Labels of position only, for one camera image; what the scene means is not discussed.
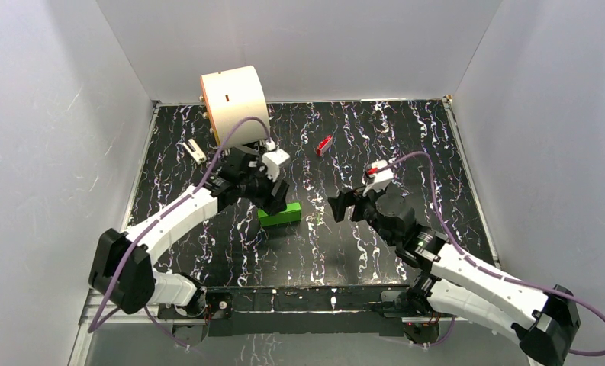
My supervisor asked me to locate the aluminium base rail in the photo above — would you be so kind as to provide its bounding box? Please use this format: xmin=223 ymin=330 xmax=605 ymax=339
xmin=69 ymin=287 xmax=529 ymax=365

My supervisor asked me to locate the small white black block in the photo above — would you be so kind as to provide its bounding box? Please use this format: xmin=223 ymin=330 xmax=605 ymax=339
xmin=183 ymin=139 xmax=207 ymax=164

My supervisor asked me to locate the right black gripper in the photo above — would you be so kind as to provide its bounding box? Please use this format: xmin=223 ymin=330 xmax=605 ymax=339
xmin=327 ymin=181 xmax=397 ymax=247

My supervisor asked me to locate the small red block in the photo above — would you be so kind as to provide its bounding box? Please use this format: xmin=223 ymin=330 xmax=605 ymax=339
xmin=316 ymin=135 xmax=333 ymax=156

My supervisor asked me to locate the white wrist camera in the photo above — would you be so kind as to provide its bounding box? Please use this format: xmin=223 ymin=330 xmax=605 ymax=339
xmin=362 ymin=160 xmax=394 ymax=196
xmin=261 ymin=140 xmax=291 ymax=182

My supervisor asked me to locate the white cylindrical drum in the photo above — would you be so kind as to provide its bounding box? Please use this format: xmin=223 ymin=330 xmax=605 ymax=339
xmin=200 ymin=66 xmax=269 ymax=149

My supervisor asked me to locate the green paper box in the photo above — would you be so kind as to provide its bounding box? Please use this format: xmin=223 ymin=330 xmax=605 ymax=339
xmin=258 ymin=202 xmax=301 ymax=227

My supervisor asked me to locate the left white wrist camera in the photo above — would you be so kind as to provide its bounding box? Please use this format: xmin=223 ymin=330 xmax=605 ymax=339
xmin=261 ymin=140 xmax=291 ymax=182

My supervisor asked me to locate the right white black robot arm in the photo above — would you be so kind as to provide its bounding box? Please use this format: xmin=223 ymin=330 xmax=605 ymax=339
xmin=327 ymin=188 xmax=581 ymax=365

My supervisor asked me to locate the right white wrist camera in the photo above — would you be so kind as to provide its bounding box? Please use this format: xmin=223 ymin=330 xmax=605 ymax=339
xmin=362 ymin=160 xmax=394 ymax=196

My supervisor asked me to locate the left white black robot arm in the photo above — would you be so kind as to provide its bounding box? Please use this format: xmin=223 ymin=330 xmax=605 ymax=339
xmin=88 ymin=146 xmax=290 ymax=317

